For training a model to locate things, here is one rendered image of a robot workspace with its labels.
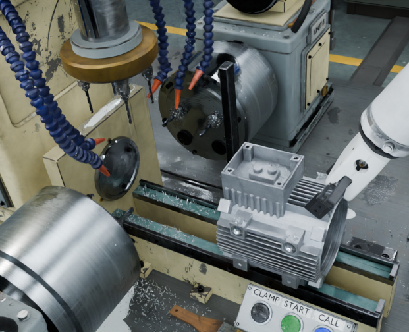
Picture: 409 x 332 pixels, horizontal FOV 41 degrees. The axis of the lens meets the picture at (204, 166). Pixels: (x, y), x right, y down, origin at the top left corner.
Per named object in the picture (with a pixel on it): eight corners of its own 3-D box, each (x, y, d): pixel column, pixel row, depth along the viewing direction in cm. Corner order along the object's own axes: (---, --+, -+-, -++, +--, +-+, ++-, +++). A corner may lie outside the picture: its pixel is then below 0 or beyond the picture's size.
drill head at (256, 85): (146, 166, 139) (128, 81, 123) (223, 87, 165) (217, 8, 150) (233, 193, 128) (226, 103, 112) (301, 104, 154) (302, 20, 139)
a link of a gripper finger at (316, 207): (337, 209, 78) (313, 230, 83) (344, 195, 80) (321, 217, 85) (319, 195, 78) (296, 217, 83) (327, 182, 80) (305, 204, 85)
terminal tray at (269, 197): (222, 203, 103) (219, 173, 98) (247, 169, 110) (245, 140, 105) (282, 221, 97) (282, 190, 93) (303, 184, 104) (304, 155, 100)
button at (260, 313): (250, 318, 85) (247, 318, 84) (257, 300, 86) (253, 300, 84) (268, 326, 84) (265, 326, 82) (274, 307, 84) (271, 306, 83)
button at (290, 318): (280, 331, 83) (277, 331, 81) (286, 311, 83) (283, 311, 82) (299, 338, 82) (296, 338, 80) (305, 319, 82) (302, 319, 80)
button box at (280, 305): (242, 326, 89) (232, 326, 85) (257, 284, 90) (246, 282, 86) (345, 369, 82) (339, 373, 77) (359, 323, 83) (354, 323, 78)
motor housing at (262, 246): (218, 272, 109) (210, 202, 98) (258, 211, 122) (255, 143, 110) (315, 307, 101) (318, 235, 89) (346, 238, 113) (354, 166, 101)
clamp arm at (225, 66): (224, 167, 123) (215, 66, 107) (230, 159, 125) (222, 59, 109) (238, 171, 121) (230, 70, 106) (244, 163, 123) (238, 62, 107)
